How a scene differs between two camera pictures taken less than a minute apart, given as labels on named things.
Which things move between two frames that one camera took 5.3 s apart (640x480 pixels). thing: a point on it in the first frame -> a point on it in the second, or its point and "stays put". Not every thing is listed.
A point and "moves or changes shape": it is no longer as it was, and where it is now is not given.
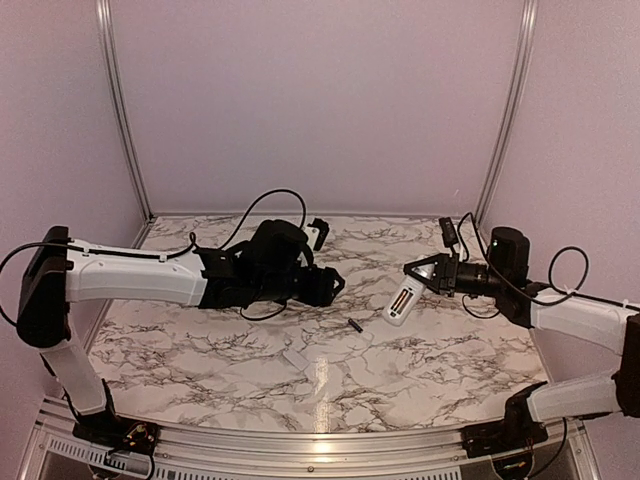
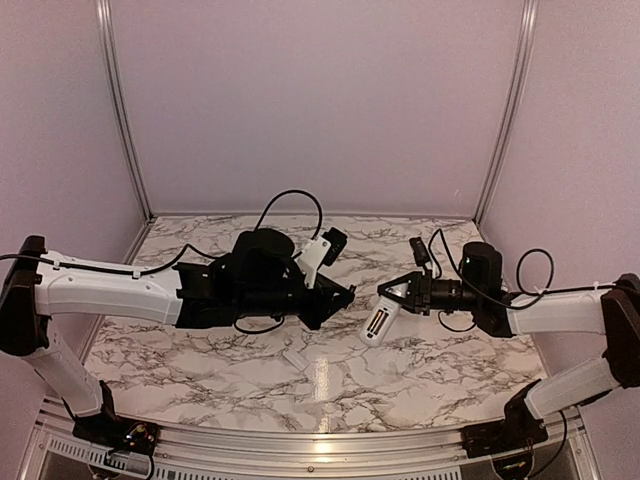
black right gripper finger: (432, 284) -> (404, 296)
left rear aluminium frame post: (109, 56) stays put
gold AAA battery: (400, 300) moves or changes shape
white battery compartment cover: (296, 360) stays put
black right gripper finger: (439, 260) -> (405, 286)
